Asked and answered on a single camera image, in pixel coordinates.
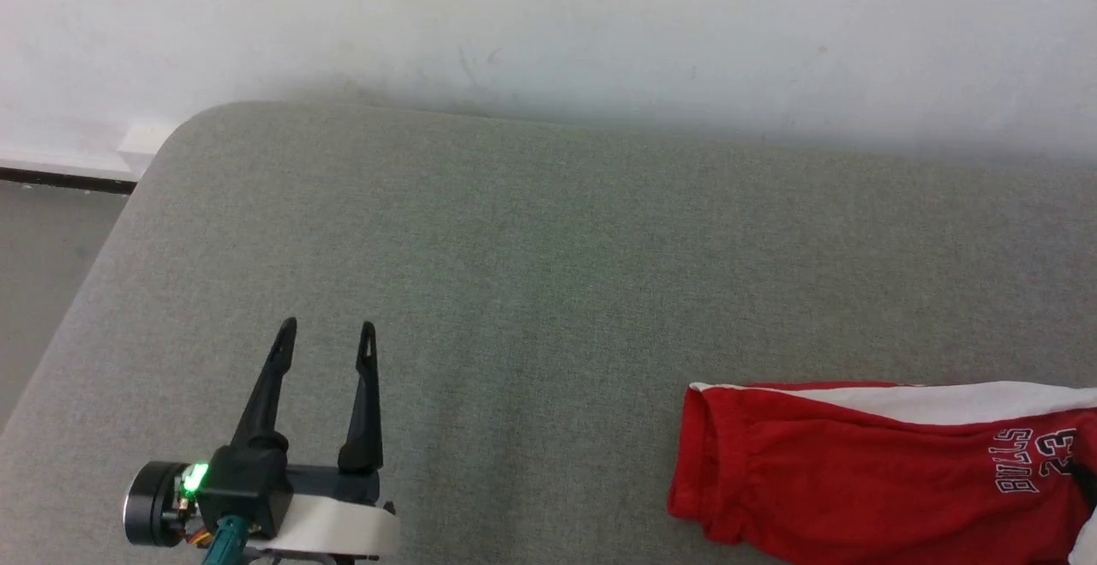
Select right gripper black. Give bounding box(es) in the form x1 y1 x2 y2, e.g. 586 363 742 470
1067 460 1097 565

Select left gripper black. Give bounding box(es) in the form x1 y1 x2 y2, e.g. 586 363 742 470
123 317 402 565

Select red and white basketball shorts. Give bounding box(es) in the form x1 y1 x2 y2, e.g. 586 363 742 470
667 381 1097 565

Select grey fabric sofa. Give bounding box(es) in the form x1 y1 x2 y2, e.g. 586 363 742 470
0 100 1097 565

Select white baseboard trim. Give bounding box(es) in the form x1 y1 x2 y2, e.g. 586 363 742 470
0 119 183 183

